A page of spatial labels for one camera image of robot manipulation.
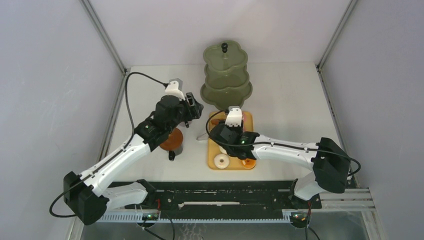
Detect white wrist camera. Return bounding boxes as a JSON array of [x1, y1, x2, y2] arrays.
[[165, 78, 185, 101], [224, 106, 243, 130]]

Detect black left camera cable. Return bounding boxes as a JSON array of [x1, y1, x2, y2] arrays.
[[124, 71, 170, 142]]

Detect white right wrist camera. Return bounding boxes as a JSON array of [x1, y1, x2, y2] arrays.
[[224, 106, 243, 130]]

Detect brown saucer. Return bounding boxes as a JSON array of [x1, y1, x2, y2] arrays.
[[159, 128, 184, 151]]

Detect orange glazed donut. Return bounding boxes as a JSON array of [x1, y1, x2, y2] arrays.
[[240, 159, 256, 170]]

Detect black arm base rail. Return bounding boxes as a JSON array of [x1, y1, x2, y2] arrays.
[[125, 180, 322, 221]]

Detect yellow serving tray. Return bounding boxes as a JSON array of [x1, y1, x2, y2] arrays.
[[207, 111, 254, 171]]

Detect green three-tier dessert stand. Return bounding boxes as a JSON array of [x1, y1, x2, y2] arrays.
[[200, 40, 253, 110]]

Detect white donut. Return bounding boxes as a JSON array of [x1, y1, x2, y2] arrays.
[[213, 153, 230, 169]]

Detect black metal food tongs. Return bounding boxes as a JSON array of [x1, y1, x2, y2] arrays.
[[196, 132, 209, 141]]

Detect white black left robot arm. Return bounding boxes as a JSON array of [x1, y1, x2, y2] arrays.
[[63, 92, 204, 226]]

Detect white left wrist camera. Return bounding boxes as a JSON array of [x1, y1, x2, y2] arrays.
[[165, 78, 185, 101]]

